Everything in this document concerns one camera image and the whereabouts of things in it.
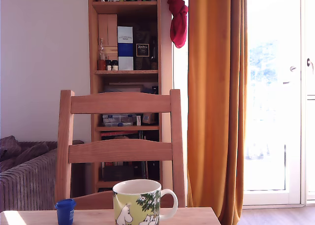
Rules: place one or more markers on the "blue coffee capsule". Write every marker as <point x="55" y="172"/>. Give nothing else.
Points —
<point x="64" y="213"/>

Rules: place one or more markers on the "small brown cardboard box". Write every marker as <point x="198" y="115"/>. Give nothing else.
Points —
<point x="148" y="118"/>

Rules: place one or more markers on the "small white red box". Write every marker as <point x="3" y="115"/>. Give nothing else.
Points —
<point x="138" y="120"/>

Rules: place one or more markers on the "wooden ladder-back chair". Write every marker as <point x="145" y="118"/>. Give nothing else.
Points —
<point x="120" y="103"/>

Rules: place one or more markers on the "clear plastic storage box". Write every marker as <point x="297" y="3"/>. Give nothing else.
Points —
<point x="118" y="119"/>

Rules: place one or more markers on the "red book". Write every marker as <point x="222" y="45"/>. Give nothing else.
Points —
<point x="118" y="133"/>

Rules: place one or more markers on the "dark glass bottle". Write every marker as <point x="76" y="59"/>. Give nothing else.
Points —
<point x="154" y="57"/>

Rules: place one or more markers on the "black whisky box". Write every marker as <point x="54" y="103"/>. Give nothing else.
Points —
<point x="142" y="50"/>

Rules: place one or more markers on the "small dark-capped bottle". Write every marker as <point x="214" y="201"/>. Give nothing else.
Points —
<point x="115" y="66"/>
<point x="108" y="66"/>

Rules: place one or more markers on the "orange curtain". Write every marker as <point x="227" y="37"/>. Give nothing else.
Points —
<point x="214" y="87"/>

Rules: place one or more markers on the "white and blue box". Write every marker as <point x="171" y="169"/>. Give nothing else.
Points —
<point x="125" y="50"/>

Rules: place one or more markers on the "brown jar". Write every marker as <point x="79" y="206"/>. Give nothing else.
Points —
<point x="101" y="65"/>

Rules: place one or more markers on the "clear glass bottle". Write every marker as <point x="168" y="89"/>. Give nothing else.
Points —
<point x="102" y="50"/>

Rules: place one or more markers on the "knotted red cloth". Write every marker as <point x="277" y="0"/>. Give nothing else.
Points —
<point x="178" y="25"/>

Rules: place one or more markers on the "light wooden box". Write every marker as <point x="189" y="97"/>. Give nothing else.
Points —
<point x="107" y="28"/>

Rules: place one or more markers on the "green cartoon print mug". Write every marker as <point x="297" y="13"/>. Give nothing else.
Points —
<point x="131" y="206"/>

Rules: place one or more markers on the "tall wooden bookshelf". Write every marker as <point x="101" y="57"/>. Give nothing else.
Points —
<point x="125" y="6"/>

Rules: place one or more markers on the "white glass balcony door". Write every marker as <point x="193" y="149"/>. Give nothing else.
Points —
<point x="270" y="111"/>

